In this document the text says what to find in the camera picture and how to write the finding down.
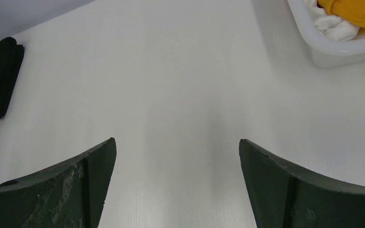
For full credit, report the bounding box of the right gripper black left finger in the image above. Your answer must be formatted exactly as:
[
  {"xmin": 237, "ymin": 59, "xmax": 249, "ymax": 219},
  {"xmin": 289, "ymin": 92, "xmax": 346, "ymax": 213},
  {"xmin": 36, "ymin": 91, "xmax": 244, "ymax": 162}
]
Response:
[{"xmin": 0, "ymin": 138, "xmax": 116, "ymax": 228}]

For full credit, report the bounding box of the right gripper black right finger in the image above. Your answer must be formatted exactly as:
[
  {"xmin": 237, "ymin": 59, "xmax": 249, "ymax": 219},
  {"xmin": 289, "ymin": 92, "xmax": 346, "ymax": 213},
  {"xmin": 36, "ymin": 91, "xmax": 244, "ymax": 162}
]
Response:
[{"xmin": 239, "ymin": 139, "xmax": 365, "ymax": 228}]

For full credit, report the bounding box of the white plastic basket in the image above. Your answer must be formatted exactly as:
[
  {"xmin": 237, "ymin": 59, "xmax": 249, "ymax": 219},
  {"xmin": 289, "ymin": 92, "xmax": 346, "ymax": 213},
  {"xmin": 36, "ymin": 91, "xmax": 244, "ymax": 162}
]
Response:
[{"xmin": 288, "ymin": 0, "xmax": 365, "ymax": 68}]

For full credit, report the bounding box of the white t shirt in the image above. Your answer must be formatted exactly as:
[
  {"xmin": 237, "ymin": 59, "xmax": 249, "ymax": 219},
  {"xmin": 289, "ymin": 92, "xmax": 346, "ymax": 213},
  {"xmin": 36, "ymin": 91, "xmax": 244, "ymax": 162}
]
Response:
[{"xmin": 303, "ymin": 0, "xmax": 363, "ymax": 41}]

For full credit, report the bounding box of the yellow t shirt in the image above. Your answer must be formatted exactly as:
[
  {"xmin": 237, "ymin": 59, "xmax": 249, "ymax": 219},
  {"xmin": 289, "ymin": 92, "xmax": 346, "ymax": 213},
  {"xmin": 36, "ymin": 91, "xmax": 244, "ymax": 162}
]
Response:
[{"xmin": 317, "ymin": 0, "xmax": 365, "ymax": 35}]

